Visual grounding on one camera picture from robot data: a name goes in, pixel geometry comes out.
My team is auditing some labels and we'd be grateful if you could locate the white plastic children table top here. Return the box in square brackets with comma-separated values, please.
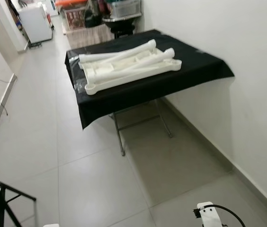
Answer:
[79, 40, 182, 96]

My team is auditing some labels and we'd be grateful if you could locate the black table cloth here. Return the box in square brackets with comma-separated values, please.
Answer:
[65, 29, 235, 130]

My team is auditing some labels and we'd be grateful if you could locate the black round stool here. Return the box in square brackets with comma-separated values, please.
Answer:
[110, 22, 136, 38]

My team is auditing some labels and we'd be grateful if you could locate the clear plastic storage box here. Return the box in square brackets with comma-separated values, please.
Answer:
[107, 0, 141, 18]

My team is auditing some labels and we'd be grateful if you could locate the clear plastic wrap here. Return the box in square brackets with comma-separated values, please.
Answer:
[70, 76, 88, 94]

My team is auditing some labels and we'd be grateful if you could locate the pink cloth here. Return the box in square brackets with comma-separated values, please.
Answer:
[65, 26, 115, 49]

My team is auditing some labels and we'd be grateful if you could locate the black bag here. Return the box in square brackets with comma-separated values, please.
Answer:
[84, 0, 108, 28]

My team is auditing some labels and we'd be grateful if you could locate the printed cardboard box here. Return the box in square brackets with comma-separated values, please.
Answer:
[63, 7, 87, 31]

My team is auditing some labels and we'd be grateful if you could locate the orange tray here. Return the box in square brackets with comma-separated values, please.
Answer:
[55, 0, 88, 9]

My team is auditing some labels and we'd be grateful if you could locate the white fridge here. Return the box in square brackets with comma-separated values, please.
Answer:
[19, 4, 53, 45]

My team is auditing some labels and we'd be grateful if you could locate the black tripod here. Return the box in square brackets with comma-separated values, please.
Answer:
[0, 163, 37, 227]

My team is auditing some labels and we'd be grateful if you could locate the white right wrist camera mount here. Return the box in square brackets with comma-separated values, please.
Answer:
[194, 202, 224, 227]

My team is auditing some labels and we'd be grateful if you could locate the metal folding table frame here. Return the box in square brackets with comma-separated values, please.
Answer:
[111, 98, 174, 157]

